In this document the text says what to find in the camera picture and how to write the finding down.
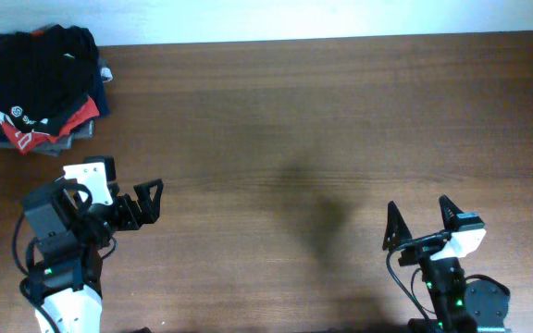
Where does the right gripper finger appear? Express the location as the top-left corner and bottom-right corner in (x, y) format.
(382, 201), (412, 252)
(439, 195), (463, 231)

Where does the black Sydrogen t-shirt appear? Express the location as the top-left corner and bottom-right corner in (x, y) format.
(0, 25), (99, 130)

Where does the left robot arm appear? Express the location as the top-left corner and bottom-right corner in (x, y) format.
(16, 155), (163, 332)

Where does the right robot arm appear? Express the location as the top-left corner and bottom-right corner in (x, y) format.
(382, 195), (511, 333)

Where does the grey folded t-shirt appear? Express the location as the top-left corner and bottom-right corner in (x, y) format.
(0, 57), (114, 157)

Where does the red folded t-shirt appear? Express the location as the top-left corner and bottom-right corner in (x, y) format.
(0, 30), (101, 155)

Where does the navy folded t-shirt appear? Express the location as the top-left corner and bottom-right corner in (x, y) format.
(0, 59), (113, 142)

